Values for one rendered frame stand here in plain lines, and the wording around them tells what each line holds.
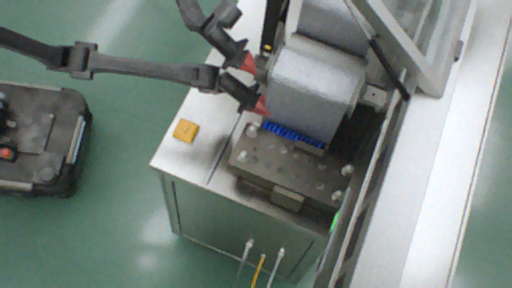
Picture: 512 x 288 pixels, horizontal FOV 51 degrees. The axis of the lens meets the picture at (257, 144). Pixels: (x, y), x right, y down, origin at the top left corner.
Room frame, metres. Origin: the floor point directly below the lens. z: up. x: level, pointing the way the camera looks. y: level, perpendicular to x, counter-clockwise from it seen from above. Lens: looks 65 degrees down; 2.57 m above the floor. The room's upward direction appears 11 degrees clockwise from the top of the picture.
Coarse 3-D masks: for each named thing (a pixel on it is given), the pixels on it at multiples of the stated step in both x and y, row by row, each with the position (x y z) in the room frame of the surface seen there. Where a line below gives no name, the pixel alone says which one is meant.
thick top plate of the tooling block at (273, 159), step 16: (240, 144) 0.72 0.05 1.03; (256, 144) 0.73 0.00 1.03; (272, 144) 0.74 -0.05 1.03; (288, 144) 0.75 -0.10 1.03; (256, 160) 0.68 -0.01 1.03; (272, 160) 0.69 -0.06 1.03; (288, 160) 0.70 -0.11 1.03; (304, 160) 0.71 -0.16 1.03; (320, 160) 0.72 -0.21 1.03; (336, 160) 0.73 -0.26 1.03; (256, 176) 0.63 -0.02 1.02; (272, 176) 0.63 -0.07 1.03; (288, 176) 0.64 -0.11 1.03; (304, 176) 0.65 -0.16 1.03; (320, 176) 0.67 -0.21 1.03; (336, 176) 0.68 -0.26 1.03; (304, 192) 0.60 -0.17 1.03; (320, 192) 0.61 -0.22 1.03; (320, 208) 0.58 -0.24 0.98; (336, 208) 0.57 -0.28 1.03
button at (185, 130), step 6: (180, 120) 0.81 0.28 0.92; (186, 120) 0.82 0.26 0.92; (180, 126) 0.79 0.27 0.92; (186, 126) 0.80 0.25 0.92; (192, 126) 0.80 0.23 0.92; (198, 126) 0.81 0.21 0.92; (174, 132) 0.76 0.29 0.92; (180, 132) 0.77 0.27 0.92; (186, 132) 0.77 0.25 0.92; (192, 132) 0.78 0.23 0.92; (180, 138) 0.75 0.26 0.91; (186, 138) 0.75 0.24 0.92; (192, 138) 0.76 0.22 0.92
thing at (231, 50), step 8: (232, 40) 0.90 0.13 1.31; (240, 40) 0.94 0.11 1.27; (248, 40) 0.93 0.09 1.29; (216, 48) 0.87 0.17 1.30; (224, 48) 0.87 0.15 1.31; (232, 48) 0.88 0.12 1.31; (240, 48) 0.90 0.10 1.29; (224, 56) 0.87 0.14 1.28; (232, 56) 0.87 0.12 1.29; (224, 64) 0.86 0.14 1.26; (232, 64) 0.84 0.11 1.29
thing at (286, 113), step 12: (276, 96) 0.83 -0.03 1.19; (276, 108) 0.82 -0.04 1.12; (288, 108) 0.82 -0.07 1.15; (300, 108) 0.81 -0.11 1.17; (276, 120) 0.82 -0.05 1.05; (288, 120) 0.81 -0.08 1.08; (300, 120) 0.81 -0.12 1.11; (312, 120) 0.80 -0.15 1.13; (324, 120) 0.79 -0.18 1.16; (336, 120) 0.79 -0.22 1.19; (300, 132) 0.80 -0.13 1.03; (312, 132) 0.80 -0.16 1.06; (324, 132) 0.79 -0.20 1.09; (324, 144) 0.79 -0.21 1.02
